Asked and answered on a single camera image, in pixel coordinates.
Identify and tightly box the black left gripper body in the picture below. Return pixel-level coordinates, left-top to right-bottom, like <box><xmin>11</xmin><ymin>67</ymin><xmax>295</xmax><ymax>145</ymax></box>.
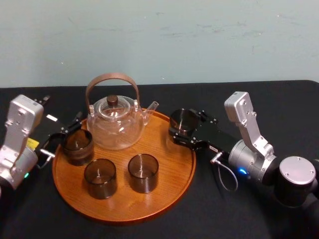
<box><xmin>27</xmin><ymin>115</ymin><xmax>67</xmax><ymax>151</ymax></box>

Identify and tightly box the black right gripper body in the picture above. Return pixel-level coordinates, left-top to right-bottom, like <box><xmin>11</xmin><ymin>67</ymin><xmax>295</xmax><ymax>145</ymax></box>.
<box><xmin>191</xmin><ymin>121</ymin><xmax>241</xmax><ymax>156</ymax></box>

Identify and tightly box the smoked glass cup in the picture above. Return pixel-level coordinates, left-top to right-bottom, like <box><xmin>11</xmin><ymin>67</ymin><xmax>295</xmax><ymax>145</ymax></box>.
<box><xmin>128</xmin><ymin>153</ymin><xmax>160</xmax><ymax>194</ymax></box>
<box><xmin>84</xmin><ymin>158</ymin><xmax>118</xmax><ymax>200</ymax></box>
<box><xmin>170</xmin><ymin>109</ymin><xmax>199</xmax><ymax>136</ymax></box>
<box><xmin>61</xmin><ymin>129</ymin><xmax>95</xmax><ymax>166</ymax></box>

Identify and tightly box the round wooden tray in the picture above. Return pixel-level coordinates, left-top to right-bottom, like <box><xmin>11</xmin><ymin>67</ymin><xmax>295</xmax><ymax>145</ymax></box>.
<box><xmin>51</xmin><ymin>108</ymin><xmax>197</xmax><ymax>222</ymax></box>

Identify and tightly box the glass teapot lid wooden knob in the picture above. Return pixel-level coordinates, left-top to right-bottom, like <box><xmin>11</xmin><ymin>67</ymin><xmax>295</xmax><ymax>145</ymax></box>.
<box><xmin>98</xmin><ymin>95</ymin><xmax>131</xmax><ymax>118</ymax></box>

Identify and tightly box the black table cloth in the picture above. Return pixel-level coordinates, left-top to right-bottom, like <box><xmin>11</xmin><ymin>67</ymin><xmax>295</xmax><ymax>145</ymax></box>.
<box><xmin>0</xmin><ymin>79</ymin><xmax>319</xmax><ymax>239</ymax></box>

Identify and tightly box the left gripper cable silver plug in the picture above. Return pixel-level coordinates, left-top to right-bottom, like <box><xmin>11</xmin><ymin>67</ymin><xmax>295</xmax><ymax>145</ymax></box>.
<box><xmin>37</xmin><ymin>148</ymin><xmax>56</xmax><ymax>169</ymax></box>

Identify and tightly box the gripper cable silver plug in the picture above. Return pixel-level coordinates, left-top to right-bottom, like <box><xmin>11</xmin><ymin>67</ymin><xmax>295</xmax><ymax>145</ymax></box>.
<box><xmin>210</xmin><ymin>152</ymin><xmax>239</xmax><ymax>192</ymax></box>
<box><xmin>37</xmin><ymin>148</ymin><xmax>56</xmax><ymax>169</ymax></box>

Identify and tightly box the right gripper cable silver plug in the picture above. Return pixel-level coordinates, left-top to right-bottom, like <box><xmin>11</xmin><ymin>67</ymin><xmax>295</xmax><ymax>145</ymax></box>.
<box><xmin>210</xmin><ymin>152</ymin><xmax>239</xmax><ymax>192</ymax></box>

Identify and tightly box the clear glass teapot brown handle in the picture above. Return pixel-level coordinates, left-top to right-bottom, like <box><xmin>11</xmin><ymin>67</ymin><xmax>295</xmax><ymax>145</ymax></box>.
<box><xmin>85</xmin><ymin>72</ymin><xmax>160</xmax><ymax>150</ymax></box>

